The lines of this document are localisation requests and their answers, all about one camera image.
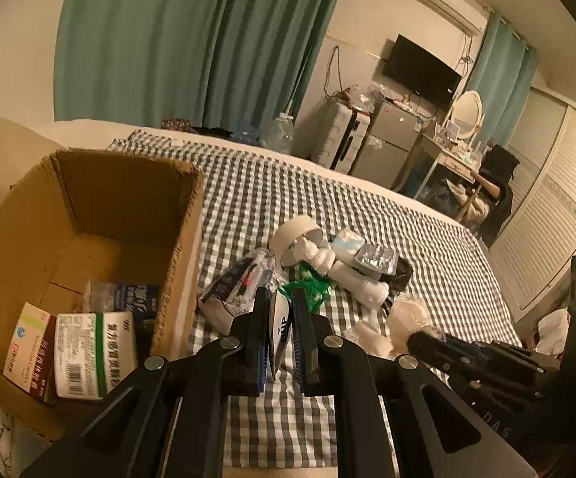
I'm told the black wall television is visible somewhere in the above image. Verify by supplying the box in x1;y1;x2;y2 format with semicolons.
383;35;462;111

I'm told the teal window curtain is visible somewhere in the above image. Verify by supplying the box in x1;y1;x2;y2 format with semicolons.
466;12;539;147

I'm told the grey mini fridge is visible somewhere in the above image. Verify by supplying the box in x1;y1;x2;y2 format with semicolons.
350;99;424;189

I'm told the black white checkered bedsheet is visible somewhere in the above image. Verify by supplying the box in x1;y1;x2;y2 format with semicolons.
105;128;524;470

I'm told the green white medicine box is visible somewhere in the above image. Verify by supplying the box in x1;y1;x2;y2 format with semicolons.
54;312;138;400

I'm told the white suitcase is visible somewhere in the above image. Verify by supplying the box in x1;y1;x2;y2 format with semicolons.
311;102;370;174

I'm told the green snack packet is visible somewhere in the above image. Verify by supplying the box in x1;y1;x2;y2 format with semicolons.
279;262;334;313

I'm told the white vanity mirror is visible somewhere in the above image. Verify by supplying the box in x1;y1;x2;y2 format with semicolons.
444;91;484;141

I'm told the cotton swab bag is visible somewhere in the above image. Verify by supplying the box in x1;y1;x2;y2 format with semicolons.
198;247;281;335

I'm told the orange white medicine box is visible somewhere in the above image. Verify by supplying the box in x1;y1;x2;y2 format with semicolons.
2;302;57;405

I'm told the white lotion bottle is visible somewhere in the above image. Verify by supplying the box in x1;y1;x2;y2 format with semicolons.
327;260;389;310

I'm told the silver pill blister pack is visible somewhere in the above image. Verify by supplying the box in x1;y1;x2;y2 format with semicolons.
354;243;398;275

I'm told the small card packet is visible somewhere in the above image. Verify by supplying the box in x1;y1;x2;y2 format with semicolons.
83;280;160;321

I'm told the white air conditioner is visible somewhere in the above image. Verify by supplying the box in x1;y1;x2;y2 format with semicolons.
417;0;488;37

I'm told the brown cardboard box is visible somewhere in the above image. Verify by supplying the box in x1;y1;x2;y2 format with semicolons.
0;149;204;441

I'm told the blue white tissue pack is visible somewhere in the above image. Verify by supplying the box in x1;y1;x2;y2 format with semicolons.
331;229;366;265

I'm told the white dressing table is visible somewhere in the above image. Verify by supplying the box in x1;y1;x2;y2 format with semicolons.
393;135;476;202

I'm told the chair with black clothes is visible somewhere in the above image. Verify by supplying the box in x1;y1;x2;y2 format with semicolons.
460;145;519;247

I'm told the large water bottle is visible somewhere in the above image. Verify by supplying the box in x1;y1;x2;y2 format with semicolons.
260;112;294;154

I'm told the black hair scrunchie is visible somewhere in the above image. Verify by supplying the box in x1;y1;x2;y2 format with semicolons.
380;257;413;292

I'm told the white figurine toy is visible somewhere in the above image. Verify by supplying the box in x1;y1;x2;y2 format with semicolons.
281;236;336;276

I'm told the green curtain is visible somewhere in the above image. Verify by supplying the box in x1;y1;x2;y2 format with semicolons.
53;0;338;131

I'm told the white louvered wardrobe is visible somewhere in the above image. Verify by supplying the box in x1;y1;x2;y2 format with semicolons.
489;86;576;321

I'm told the white tape roll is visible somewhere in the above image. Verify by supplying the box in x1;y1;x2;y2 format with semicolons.
268;215;324;268

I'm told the white blue cream tube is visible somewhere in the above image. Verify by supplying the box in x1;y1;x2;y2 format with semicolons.
269;290;291;376

